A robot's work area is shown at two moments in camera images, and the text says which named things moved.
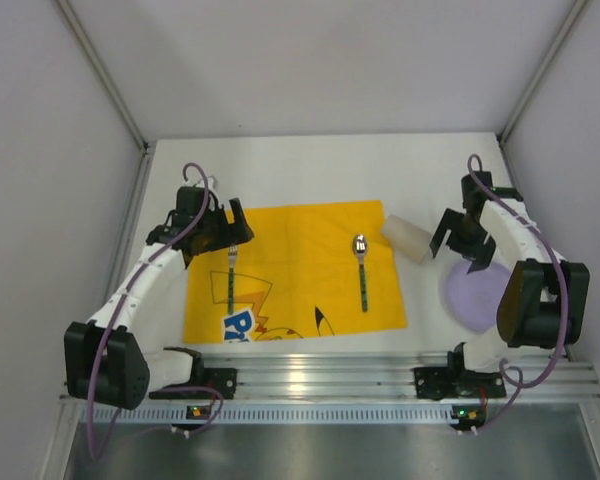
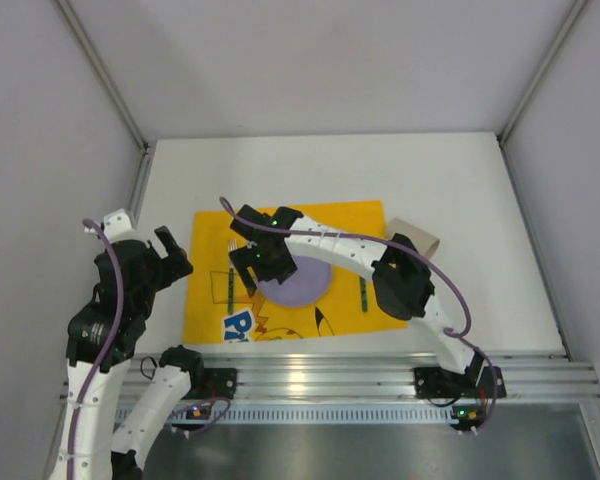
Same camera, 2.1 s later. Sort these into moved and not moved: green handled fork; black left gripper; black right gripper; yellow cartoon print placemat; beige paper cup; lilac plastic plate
Moved: black right gripper; black left gripper; lilac plastic plate
Not moved: yellow cartoon print placemat; green handled fork; beige paper cup
